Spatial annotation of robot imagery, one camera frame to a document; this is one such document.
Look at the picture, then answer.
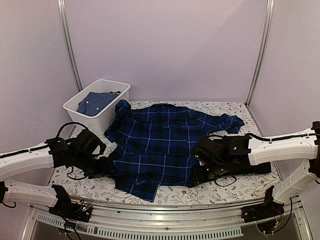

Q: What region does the floral patterned table mat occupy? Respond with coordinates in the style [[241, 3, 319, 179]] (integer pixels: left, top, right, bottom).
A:
[[49, 101, 280, 207]]

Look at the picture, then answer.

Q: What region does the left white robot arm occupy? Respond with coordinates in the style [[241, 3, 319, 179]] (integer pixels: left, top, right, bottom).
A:
[[0, 127, 117, 217]]

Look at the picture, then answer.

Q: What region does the white plastic bin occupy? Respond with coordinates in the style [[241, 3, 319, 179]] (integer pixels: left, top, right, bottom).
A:
[[63, 79, 131, 136]]

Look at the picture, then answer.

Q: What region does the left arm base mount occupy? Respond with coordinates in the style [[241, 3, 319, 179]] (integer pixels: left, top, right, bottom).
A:
[[48, 184, 93, 223]]

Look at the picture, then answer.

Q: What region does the right aluminium frame post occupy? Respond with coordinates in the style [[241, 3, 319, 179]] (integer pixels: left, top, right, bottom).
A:
[[245, 0, 275, 109]]

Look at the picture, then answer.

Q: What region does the aluminium frame post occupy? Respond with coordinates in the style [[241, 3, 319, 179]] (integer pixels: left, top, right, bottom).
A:
[[245, 0, 275, 109], [57, 0, 83, 92]]

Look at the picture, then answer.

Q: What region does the blue plaid long sleeve shirt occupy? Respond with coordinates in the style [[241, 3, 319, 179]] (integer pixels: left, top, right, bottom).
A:
[[104, 100, 244, 202]]

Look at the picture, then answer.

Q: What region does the left aluminium frame post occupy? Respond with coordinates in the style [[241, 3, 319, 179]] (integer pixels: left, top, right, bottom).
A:
[[57, 0, 83, 92]]

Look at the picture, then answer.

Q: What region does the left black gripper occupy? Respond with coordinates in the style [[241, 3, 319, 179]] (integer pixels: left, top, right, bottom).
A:
[[73, 152, 118, 180]]

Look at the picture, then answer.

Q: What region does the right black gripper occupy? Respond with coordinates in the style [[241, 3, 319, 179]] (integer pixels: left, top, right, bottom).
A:
[[190, 161, 227, 185]]

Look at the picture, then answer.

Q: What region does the blue checked shirt in bin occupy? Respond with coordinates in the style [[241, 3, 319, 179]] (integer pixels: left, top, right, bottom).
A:
[[76, 91, 121, 117]]

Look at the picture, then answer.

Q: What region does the folded black shirt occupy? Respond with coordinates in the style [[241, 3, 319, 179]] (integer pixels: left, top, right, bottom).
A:
[[233, 162, 272, 175]]

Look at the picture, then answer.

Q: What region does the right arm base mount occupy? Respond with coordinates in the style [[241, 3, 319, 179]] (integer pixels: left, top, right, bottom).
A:
[[241, 186, 285, 235]]

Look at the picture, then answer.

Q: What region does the front aluminium rail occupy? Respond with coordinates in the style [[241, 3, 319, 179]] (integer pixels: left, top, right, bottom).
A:
[[21, 196, 316, 240]]

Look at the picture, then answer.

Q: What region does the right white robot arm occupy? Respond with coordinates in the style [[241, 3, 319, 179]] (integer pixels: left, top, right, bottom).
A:
[[191, 121, 320, 218]]

